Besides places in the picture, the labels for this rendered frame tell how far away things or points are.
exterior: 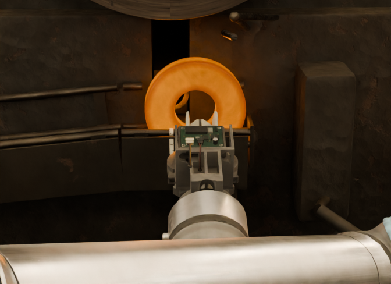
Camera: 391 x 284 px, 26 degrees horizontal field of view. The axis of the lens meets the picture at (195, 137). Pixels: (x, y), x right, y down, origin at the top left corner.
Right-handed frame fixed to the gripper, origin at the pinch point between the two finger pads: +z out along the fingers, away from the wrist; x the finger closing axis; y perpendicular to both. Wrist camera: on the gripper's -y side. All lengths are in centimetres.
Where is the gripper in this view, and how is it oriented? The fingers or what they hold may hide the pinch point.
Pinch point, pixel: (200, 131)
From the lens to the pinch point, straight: 115.1
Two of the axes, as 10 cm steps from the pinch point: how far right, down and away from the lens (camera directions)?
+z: -0.3, -5.9, 8.1
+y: 0.1, -8.1, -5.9
